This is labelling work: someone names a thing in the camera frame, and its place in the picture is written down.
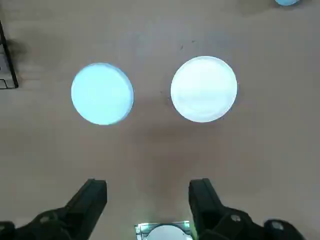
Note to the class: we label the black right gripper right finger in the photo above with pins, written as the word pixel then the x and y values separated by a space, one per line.
pixel 207 207

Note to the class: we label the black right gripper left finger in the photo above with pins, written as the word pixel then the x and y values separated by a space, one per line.
pixel 82 207

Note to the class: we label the white plate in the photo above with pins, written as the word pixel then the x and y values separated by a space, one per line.
pixel 203 88

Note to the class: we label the blue plate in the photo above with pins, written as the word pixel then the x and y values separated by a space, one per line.
pixel 101 93

